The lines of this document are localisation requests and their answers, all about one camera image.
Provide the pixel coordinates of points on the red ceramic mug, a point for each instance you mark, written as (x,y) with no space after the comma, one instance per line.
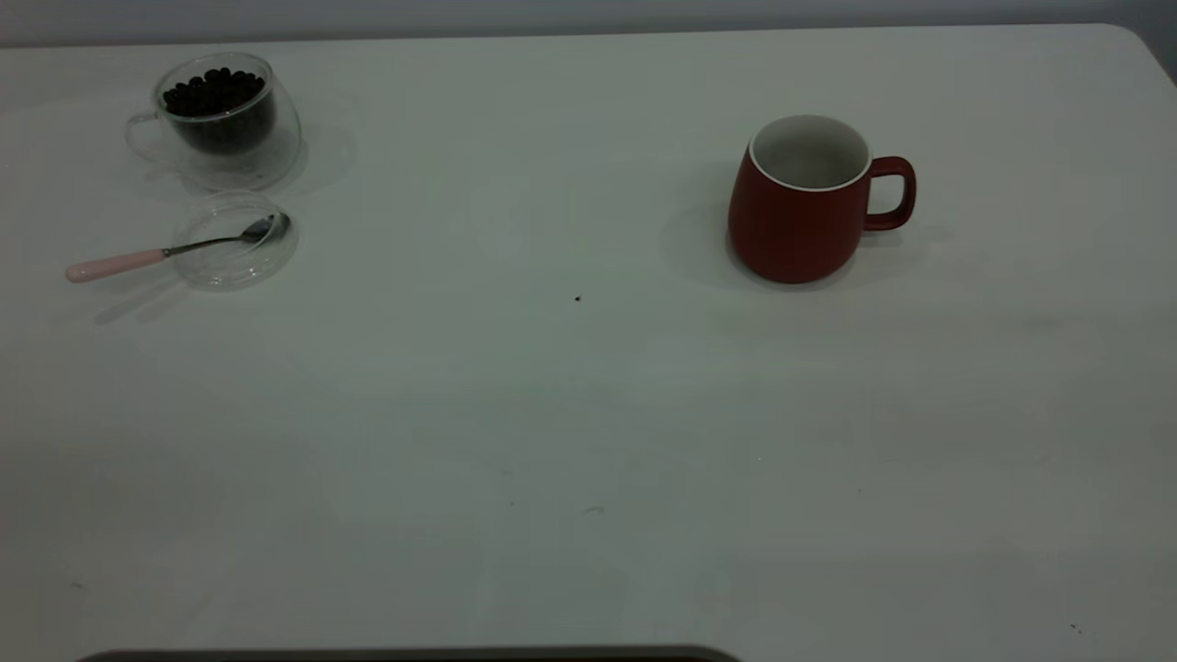
(791,230)

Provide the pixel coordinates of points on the clear glass cup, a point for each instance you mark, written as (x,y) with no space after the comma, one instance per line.
(267,156)

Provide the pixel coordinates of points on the dark coffee beans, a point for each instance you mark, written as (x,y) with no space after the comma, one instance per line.
(216,101)

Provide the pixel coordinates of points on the clear round glass lid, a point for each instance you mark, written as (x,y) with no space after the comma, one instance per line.
(230,262)

